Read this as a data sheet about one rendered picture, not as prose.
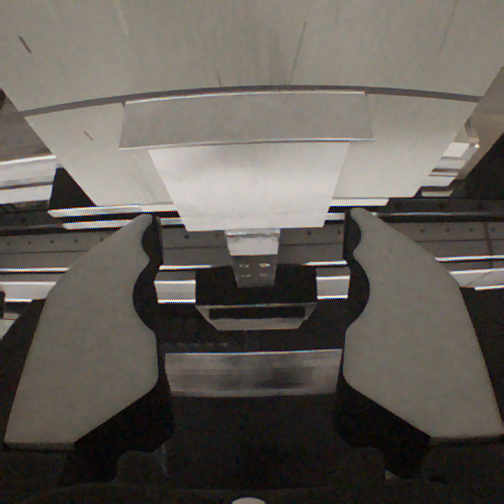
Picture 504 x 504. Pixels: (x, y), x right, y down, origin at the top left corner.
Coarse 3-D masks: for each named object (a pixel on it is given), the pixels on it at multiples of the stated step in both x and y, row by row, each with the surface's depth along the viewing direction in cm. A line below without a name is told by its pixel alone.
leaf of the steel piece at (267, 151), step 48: (192, 96) 14; (240, 96) 14; (288, 96) 13; (336, 96) 13; (144, 144) 13; (192, 144) 13; (240, 144) 17; (288, 144) 17; (336, 144) 17; (192, 192) 21; (240, 192) 21; (288, 192) 21
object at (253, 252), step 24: (240, 240) 27; (264, 240) 27; (240, 264) 32; (264, 264) 32; (216, 288) 40; (240, 288) 40; (264, 288) 40; (288, 288) 40; (312, 288) 40; (216, 312) 40; (240, 312) 40; (264, 312) 40; (288, 312) 40
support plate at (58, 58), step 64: (0, 0) 8; (64, 0) 9; (128, 0) 9; (192, 0) 10; (256, 0) 10; (320, 0) 10; (384, 0) 10; (448, 0) 9; (0, 64) 11; (64, 64) 12; (128, 64) 12; (192, 64) 12; (256, 64) 12; (320, 64) 12; (384, 64) 12; (448, 64) 12; (64, 128) 15; (384, 128) 16; (448, 128) 16; (128, 192) 21; (384, 192) 22
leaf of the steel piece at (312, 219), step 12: (216, 216) 24; (228, 216) 24; (240, 216) 24; (252, 216) 24; (264, 216) 24; (276, 216) 24; (288, 216) 24; (300, 216) 24; (312, 216) 24; (324, 216) 24; (192, 228) 26; (204, 228) 26; (216, 228) 26; (228, 228) 26; (240, 228) 26; (252, 228) 26
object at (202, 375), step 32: (288, 352) 21; (320, 352) 21; (192, 384) 21; (224, 384) 21; (256, 384) 21; (288, 384) 21; (320, 384) 21; (192, 416) 20; (224, 416) 20; (256, 416) 19; (288, 416) 19; (320, 416) 19; (192, 448) 19; (224, 448) 19; (256, 448) 19; (288, 448) 19; (320, 448) 19; (352, 448) 19; (192, 480) 18; (224, 480) 18; (256, 480) 18; (288, 480) 18; (320, 480) 18
